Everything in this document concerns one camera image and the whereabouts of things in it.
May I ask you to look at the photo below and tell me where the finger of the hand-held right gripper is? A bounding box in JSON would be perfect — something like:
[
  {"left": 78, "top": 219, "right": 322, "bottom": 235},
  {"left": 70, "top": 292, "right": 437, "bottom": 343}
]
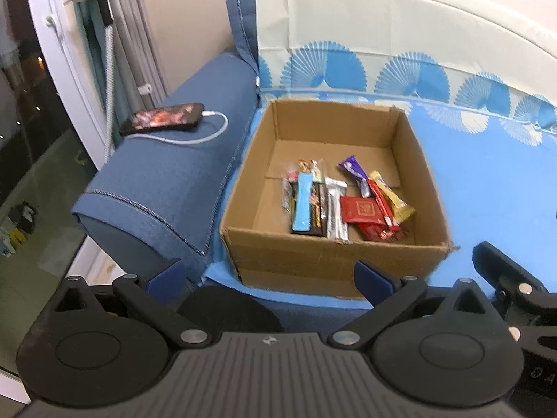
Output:
[{"left": 472, "top": 241, "right": 557, "bottom": 328}]

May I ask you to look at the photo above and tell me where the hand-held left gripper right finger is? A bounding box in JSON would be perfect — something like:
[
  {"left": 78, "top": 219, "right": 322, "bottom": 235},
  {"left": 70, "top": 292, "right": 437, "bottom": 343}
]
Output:
[{"left": 328, "top": 260, "right": 502, "bottom": 350}]

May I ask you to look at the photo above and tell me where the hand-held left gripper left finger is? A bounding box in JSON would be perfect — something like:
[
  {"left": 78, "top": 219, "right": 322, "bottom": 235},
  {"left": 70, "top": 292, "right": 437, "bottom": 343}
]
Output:
[{"left": 51, "top": 258, "right": 215, "bottom": 350}]

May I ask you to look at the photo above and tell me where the brown cardboard box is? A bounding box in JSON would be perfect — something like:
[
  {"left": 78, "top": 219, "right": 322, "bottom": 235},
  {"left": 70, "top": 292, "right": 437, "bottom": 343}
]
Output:
[{"left": 219, "top": 98, "right": 461, "bottom": 301}]

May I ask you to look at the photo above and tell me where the small red square packet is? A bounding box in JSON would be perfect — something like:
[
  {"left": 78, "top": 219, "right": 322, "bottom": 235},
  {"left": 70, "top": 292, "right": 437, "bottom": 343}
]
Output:
[{"left": 340, "top": 196, "right": 389, "bottom": 227}]

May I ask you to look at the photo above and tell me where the red stick packet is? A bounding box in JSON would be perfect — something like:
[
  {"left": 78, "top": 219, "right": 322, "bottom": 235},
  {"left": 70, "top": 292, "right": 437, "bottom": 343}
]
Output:
[{"left": 368, "top": 178, "right": 401, "bottom": 231}]

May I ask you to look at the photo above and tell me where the yellow candy packet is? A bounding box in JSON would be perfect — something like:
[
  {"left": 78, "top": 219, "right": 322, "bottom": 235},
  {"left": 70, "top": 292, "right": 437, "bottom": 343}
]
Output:
[{"left": 369, "top": 171, "right": 416, "bottom": 224}]

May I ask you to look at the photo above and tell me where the silver sachet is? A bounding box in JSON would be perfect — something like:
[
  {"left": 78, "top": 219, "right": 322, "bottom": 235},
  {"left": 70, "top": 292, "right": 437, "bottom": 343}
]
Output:
[{"left": 325, "top": 177, "right": 350, "bottom": 241}]

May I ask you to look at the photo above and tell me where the brown chocolate bar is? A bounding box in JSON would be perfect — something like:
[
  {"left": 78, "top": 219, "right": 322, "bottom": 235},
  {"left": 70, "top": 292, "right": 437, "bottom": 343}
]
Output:
[{"left": 291, "top": 181, "right": 328, "bottom": 237}]

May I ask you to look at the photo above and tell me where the light blue stick packet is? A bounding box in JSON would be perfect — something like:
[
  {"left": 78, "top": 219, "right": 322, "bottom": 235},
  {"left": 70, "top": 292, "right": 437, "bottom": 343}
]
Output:
[{"left": 291, "top": 173, "right": 315, "bottom": 232}]

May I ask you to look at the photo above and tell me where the purple chocolate bar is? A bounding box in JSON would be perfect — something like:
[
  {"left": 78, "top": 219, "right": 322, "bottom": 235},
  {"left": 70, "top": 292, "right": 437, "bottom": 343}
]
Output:
[{"left": 338, "top": 155, "right": 371, "bottom": 198}]

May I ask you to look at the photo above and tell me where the clear pink candy packet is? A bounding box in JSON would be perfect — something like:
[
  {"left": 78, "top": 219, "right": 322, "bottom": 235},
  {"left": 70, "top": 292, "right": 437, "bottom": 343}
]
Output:
[{"left": 281, "top": 159, "right": 326, "bottom": 216}]

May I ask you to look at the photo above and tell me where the blue fabric sofa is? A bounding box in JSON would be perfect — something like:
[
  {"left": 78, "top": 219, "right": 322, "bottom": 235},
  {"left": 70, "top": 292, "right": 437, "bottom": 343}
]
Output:
[{"left": 72, "top": 0, "right": 262, "bottom": 288}]

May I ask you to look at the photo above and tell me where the black smartphone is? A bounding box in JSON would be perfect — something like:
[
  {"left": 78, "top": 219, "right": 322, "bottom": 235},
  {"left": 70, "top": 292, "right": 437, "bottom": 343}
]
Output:
[{"left": 119, "top": 103, "right": 205, "bottom": 137}]

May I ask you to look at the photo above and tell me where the grey curtain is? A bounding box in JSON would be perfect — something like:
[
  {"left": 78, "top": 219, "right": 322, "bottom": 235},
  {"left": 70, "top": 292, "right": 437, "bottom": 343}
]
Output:
[{"left": 78, "top": 0, "right": 168, "bottom": 114}]

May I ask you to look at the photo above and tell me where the white charging cable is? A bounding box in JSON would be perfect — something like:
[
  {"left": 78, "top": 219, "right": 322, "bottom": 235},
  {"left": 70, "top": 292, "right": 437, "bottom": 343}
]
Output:
[{"left": 131, "top": 111, "right": 229, "bottom": 146}]

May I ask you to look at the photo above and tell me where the white door frame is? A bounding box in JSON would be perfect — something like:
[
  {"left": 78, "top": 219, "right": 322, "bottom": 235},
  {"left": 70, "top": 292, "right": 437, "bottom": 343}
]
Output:
[{"left": 24, "top": 0, "right": 114, "bottom": 162}]

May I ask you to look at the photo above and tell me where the black garment steamer with hose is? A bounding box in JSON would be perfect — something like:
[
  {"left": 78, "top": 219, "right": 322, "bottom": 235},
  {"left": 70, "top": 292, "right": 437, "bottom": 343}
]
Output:
[{"left": 67, "top": 0, "right": 118, "bottom": 164}]

